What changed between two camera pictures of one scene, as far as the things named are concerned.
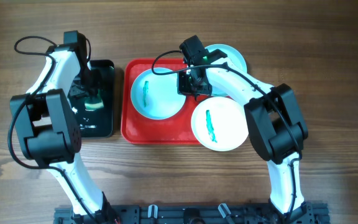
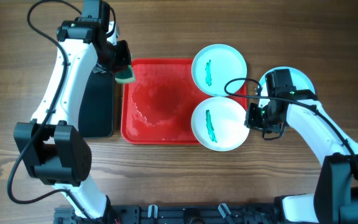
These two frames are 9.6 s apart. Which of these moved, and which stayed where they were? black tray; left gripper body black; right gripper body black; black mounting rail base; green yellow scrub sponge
Moved: green yellow scrub sponge; left gripper body black; right gripper body black
Stayed: black mounting rail base; black tray
